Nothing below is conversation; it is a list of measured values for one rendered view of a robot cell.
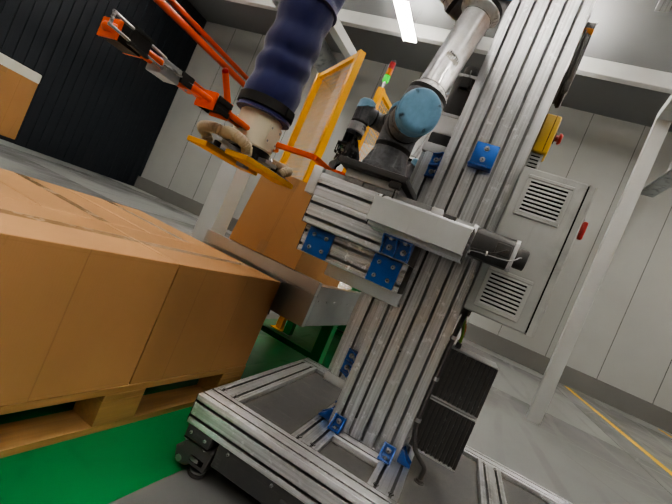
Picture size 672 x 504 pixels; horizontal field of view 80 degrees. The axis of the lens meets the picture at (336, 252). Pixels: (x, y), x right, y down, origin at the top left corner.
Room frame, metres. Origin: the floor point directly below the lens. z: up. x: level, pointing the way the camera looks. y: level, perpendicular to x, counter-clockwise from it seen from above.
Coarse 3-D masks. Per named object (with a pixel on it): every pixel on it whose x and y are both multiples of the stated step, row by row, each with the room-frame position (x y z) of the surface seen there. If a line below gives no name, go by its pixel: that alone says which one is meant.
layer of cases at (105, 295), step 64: (0, 192) 1.13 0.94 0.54; (64, 192) 1.65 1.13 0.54; (0, 256) 0.79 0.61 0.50; (64, 256) 0.90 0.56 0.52; (128, 256) 1.04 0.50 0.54; (192, 256) 1.43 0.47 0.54; (0, 320) 0.83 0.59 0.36; (64, 320) 0.95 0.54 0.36; (128, 320) 1.12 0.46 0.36; (192, 320) 1.35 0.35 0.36; (256, 320) 1.69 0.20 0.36; (0, 384) 0.88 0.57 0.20; (64, 384) 1.02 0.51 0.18
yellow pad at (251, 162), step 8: (232, 152) 1.38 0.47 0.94; (240, 160) 1.41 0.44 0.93; (248, 160) 1.37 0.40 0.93; (256, 160) 1.43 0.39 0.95; (256, 168) 1.45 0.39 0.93; (264, 168) 1.46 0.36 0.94; (264, 176) 1.61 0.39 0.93; (272, 176) 1.52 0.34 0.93; (280, 176) 1.59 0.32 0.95; (280, 184) 1.66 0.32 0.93; (288, 184) 1.63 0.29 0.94
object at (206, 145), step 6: (192, 138) 1.46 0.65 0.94; (198, 138) 1.45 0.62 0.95; (198, 144) 1.46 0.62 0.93; (204, 144) 1.43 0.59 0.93; (210, 144) 1.45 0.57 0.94; (216, 144) 1.53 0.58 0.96; (210, 150) 1.50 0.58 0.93; (216, 150) 1.48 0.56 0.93; (222, 150) 1.52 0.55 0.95; (222, 156) 1.53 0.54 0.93; (228, 156) 1.55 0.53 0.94; (228, 162) 1.66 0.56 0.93; (234, 162) 1.59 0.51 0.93; (240, 168) 1.70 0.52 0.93; (252, 174) 1.75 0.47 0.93
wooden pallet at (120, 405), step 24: (144, 384) 1.26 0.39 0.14; (216, 384) 1.62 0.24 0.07; (0, 408) 0.90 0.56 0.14; (24, 408) 0.95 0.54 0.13; (96, 408) 1.14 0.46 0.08; (120, 408) 1.21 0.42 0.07; (144, 408) 1.34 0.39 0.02; (168, 408) 1.40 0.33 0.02; (0, 432) 0.99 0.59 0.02; (24, 432) 1.02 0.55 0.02; (48, 432) 1.05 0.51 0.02; (72, 432) 1.09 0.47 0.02; (0, 456) 0.94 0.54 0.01
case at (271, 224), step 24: (264, 192) 1.95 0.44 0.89; (288, 192) 1.91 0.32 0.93; (240, 216) 1.95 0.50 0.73; (264, 216) 1.91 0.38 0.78; (288, 216) 1.87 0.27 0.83; (240, 240) 1.92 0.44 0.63; (264, 240) 1.88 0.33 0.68; (288, 240) 1.84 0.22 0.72; (288, 264) 1.80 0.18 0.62; (312, 264) 1.93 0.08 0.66
